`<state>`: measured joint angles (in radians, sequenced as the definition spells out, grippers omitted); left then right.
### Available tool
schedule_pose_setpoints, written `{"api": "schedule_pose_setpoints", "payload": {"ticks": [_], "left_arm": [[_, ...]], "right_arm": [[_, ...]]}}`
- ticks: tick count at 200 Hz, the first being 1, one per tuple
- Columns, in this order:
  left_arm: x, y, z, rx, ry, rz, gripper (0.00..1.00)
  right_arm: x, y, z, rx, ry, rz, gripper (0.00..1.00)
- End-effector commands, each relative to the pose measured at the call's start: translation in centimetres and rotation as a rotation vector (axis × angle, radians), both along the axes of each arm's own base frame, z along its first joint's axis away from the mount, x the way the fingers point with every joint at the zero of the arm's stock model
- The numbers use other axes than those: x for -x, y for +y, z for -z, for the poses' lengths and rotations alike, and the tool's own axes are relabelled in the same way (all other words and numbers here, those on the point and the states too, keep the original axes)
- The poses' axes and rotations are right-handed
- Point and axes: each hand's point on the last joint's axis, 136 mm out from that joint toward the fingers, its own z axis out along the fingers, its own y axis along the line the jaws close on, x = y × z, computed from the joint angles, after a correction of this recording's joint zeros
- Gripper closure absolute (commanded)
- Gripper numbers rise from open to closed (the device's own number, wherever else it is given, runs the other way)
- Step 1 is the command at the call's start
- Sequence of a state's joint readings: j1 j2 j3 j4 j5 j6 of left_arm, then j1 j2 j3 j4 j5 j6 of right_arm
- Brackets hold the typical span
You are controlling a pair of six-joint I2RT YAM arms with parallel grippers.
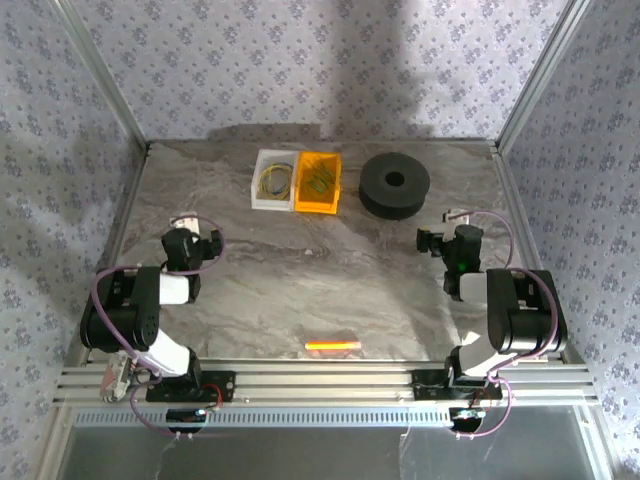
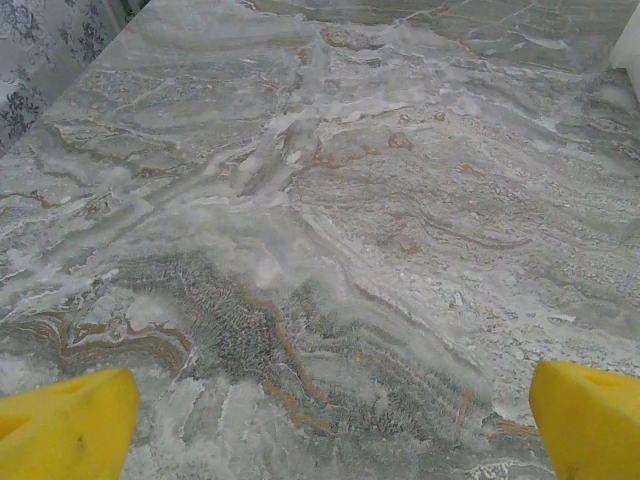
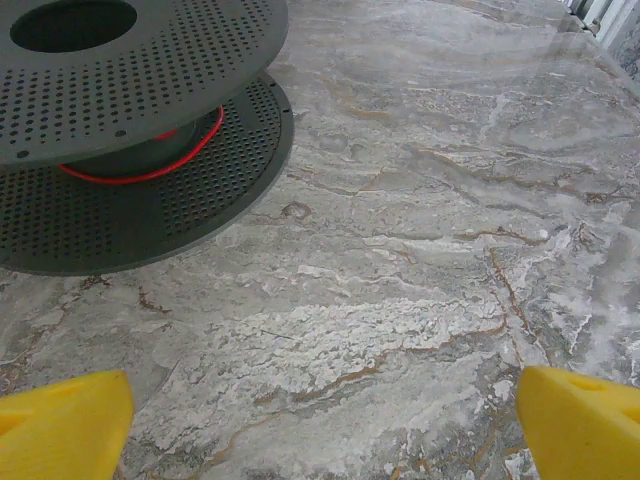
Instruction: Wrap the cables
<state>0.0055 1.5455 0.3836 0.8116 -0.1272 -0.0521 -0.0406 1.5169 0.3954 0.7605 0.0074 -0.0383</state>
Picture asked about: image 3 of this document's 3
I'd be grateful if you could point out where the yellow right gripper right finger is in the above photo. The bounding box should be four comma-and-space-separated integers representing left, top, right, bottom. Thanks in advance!
516, 365, 640, 480

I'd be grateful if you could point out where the red cable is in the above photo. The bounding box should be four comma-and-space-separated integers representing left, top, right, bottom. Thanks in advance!
58, 105, 225, 186

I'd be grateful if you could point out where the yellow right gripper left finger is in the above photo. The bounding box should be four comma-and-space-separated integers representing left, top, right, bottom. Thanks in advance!
0, 369, 135, 480

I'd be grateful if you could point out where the grey perforated cable spool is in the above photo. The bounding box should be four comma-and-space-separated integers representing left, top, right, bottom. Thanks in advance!
0, 0, 295, 276

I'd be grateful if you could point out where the aluminium enclosure frame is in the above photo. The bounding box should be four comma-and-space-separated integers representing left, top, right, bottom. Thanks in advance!
564, 0, 640, 91

